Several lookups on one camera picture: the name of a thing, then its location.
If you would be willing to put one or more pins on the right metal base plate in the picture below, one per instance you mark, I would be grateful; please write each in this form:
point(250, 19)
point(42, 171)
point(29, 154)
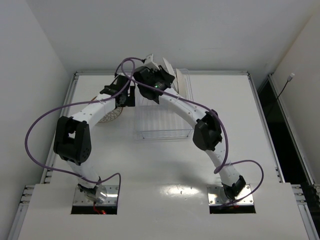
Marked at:
point(216, 196)

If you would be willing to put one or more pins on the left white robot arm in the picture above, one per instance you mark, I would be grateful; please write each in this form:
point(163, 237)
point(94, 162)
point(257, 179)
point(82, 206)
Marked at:
point(72, 140)

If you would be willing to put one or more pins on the orange sunburst glass plate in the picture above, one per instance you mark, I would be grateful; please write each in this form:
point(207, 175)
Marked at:
point(168, 66)

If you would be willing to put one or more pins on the floral patterned plate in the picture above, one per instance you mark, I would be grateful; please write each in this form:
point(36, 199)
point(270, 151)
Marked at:
point(112, 116)
point(181, 84)

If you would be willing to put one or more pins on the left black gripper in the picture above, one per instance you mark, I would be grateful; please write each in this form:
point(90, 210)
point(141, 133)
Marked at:
point(129, 95)

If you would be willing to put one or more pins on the clear wire dish rack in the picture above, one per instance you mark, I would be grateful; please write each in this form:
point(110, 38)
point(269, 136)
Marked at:
point(157, 122)

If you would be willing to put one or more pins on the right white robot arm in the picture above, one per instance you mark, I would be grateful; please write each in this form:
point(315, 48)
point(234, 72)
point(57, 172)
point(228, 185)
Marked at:
point(209, 134)

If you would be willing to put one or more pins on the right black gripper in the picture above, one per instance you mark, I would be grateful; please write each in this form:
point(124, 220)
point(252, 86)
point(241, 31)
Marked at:
point(149, 92)

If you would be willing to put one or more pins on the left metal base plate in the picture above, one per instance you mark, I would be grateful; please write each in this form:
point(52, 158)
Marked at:
point(102, 195)

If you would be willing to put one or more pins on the metal base plate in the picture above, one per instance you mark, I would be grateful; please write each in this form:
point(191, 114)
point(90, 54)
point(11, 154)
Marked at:
point(102, 195)
point(216, 196)

